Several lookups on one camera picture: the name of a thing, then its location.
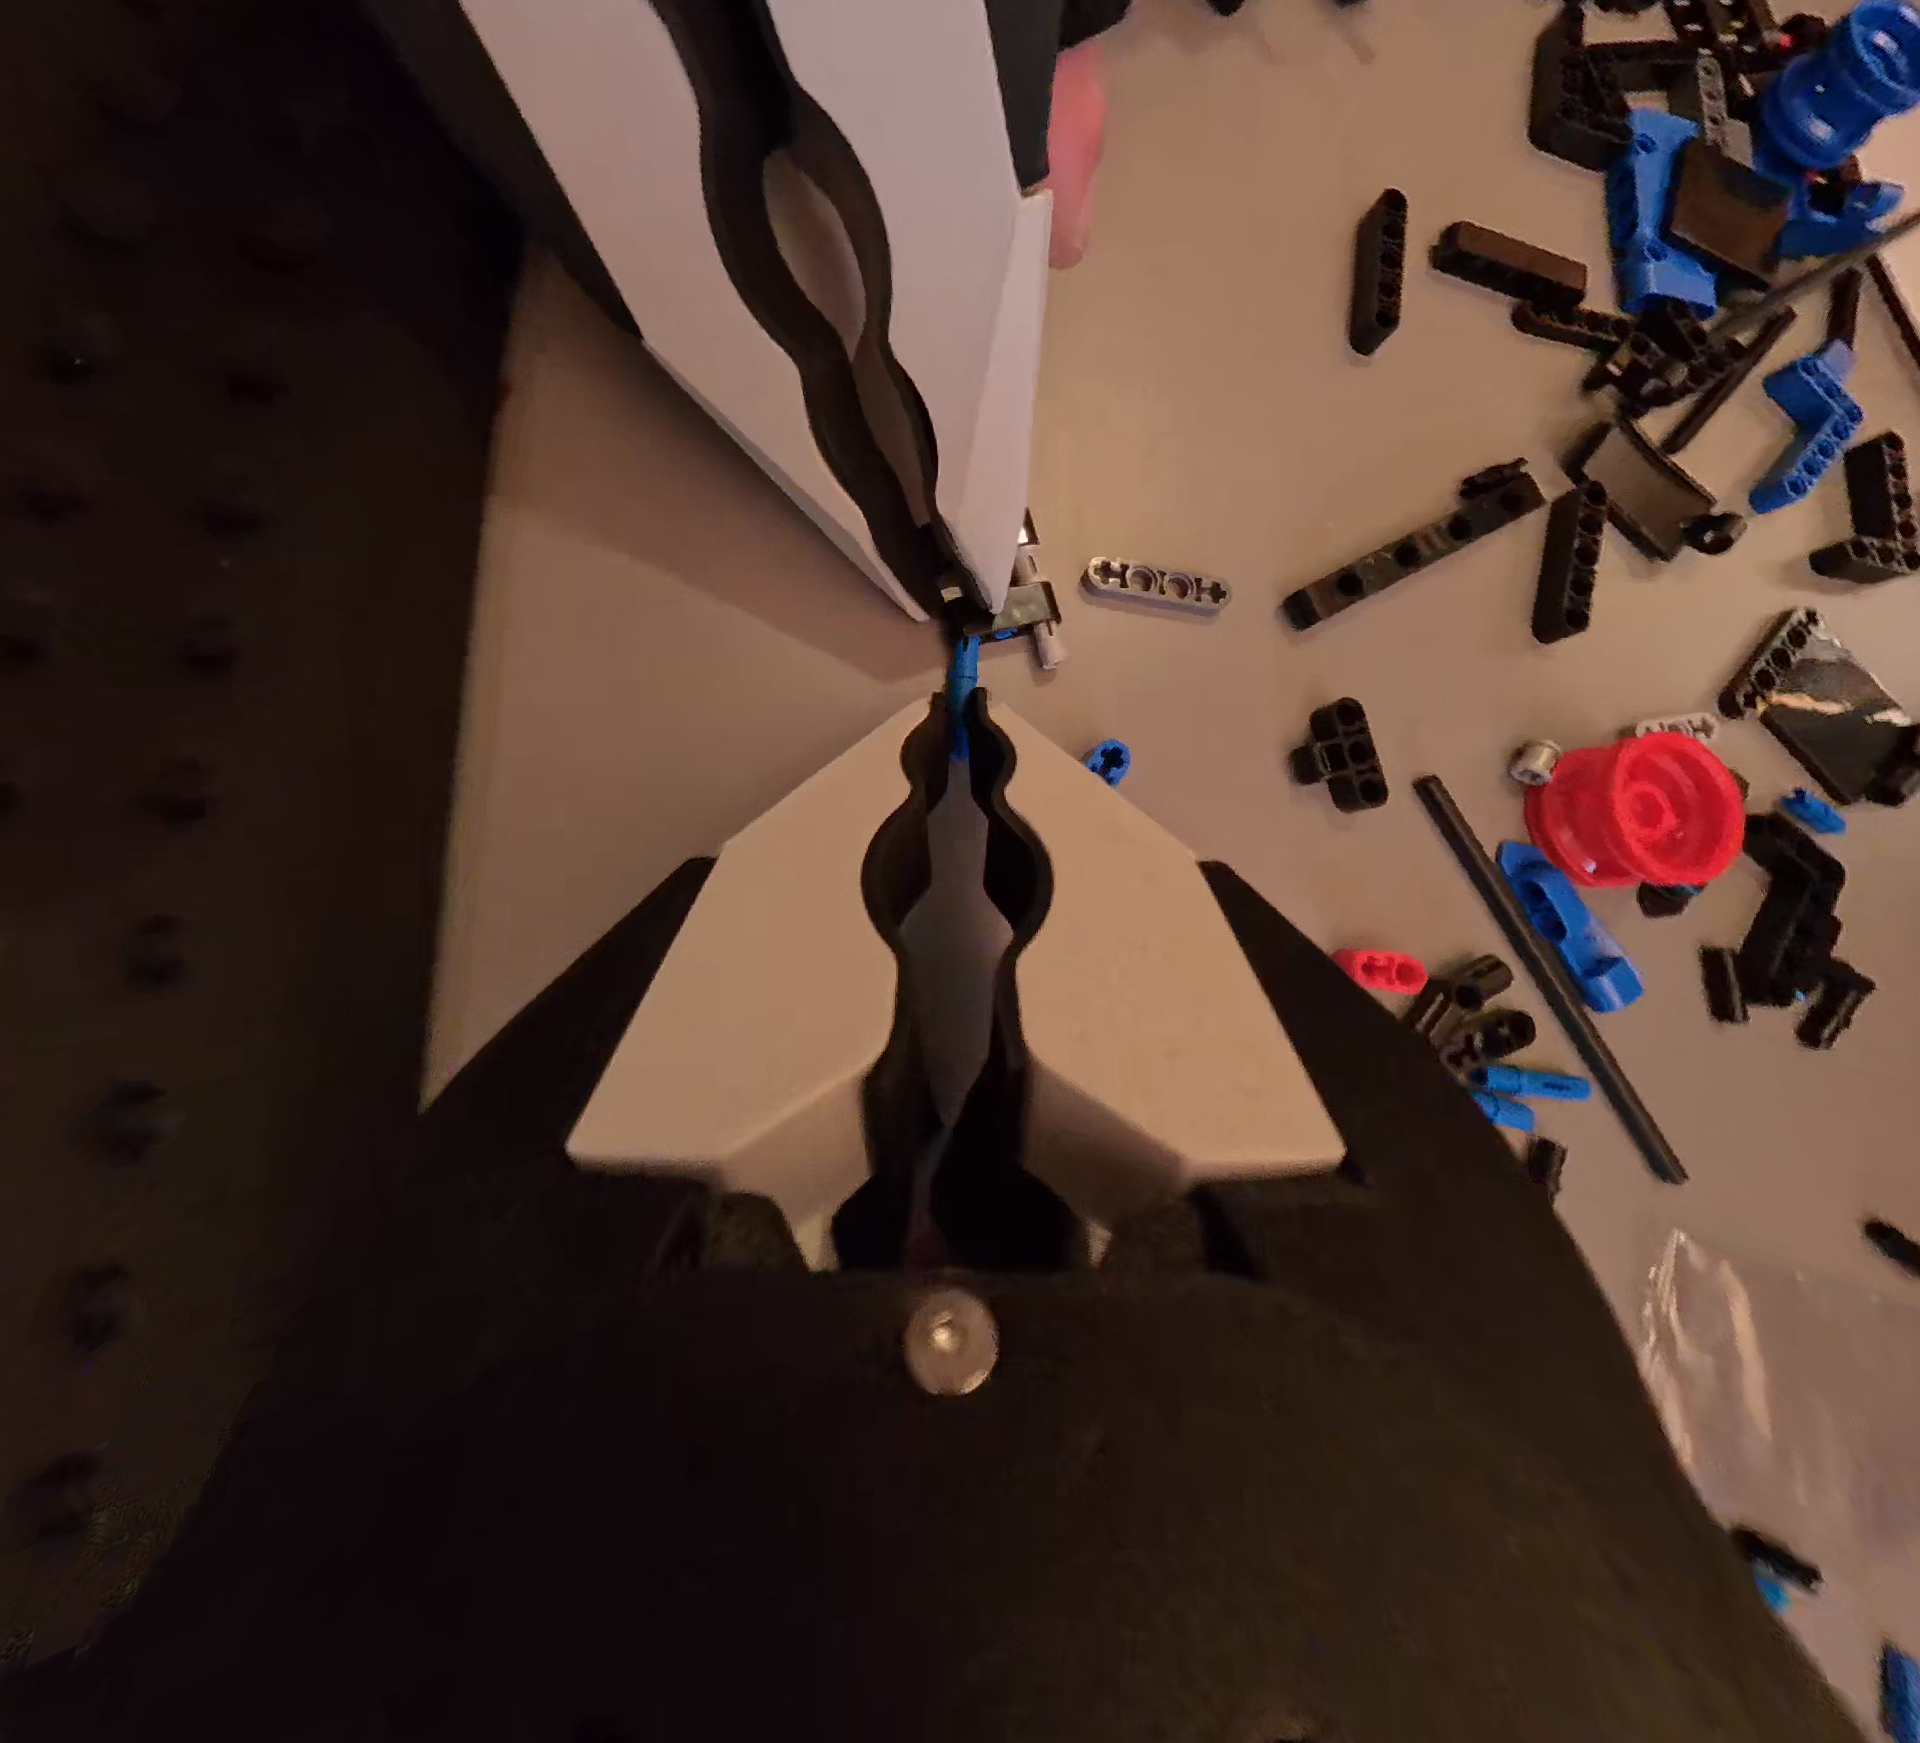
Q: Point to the blue short connector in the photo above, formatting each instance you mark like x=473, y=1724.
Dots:
x=1108, y=760

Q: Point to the cluster of blue black pins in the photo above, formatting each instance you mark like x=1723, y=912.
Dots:
x=1778, y=1564

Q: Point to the clear plastic bag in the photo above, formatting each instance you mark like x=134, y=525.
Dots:
x=1755, y=1370

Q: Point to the long black axle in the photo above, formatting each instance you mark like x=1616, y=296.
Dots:
x=1800, y=288
x=1554, y=979

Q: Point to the black angled beam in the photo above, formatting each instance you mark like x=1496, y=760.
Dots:
x=1875, y=513
x=1794, y=912

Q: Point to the black thin beam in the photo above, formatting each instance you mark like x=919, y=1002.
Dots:
x=1567, y=327

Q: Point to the blue angled beam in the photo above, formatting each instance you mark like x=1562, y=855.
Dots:
x=1808, y=423

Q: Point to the short black axle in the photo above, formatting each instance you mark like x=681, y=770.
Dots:
x=1843, y=311

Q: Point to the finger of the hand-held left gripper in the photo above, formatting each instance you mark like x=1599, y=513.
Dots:
x=600, y=124
x=915, y=50

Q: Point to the black five-hole beam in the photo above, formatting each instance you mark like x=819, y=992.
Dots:
x=1378, y=270

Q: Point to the blue wheel rim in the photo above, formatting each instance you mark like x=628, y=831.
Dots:
x=1845, y=80

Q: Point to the grey cross connector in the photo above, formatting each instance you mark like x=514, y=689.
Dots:
x=1681, y=726

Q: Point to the medium black axle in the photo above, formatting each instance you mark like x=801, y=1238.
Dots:
x=1724, y=378

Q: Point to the grey long holed beam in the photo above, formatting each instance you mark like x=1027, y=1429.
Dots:
x=1717, y=110

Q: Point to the black three-hole connector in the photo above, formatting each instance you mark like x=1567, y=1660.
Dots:
x=1650, y=357

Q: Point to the black open frame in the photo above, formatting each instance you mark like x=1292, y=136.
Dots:
x=1575, y=92

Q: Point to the black elbow connector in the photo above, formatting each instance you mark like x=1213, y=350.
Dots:
x=1724, y=985

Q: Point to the red short beam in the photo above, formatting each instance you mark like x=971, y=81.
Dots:
x=1381, y=971

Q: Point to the blue flat panel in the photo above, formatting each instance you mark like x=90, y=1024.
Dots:
x=1643, y=227

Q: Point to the pile of small pins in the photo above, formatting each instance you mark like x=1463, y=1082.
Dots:
x=1487, y=1023

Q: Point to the black perforated panel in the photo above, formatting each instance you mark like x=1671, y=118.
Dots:
x=224, y=725

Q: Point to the grey desk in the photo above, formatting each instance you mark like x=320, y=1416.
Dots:
x=1199, y=423

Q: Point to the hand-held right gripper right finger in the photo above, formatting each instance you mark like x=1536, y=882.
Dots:
x=1169, y=1023

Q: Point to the red wheel rim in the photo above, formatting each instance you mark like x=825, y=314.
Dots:
x=1635, y=804

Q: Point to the person's left hand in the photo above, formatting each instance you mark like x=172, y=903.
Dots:
x=1078, y=153

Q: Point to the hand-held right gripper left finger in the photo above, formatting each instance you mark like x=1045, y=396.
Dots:
x=736, y=1023

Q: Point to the long black holed beam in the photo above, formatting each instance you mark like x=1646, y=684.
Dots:
x=1410, y=550

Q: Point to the grey black long pin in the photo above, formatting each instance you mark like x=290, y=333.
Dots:
x=1045, y=646

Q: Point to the blue curved panel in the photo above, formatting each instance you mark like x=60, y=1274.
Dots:
x=1567, y=925

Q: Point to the blue fender piece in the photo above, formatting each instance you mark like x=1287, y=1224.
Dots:
x=1831, y=221

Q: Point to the grey thin beam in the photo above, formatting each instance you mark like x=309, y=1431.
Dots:
x=1155, y=586

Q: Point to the black flat plate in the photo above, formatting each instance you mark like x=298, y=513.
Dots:
x=1508, y=266

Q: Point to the light grey small bush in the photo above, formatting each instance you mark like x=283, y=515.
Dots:
x=1532, y=760

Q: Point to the black tee connector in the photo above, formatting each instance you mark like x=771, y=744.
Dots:
x=1340, y=754

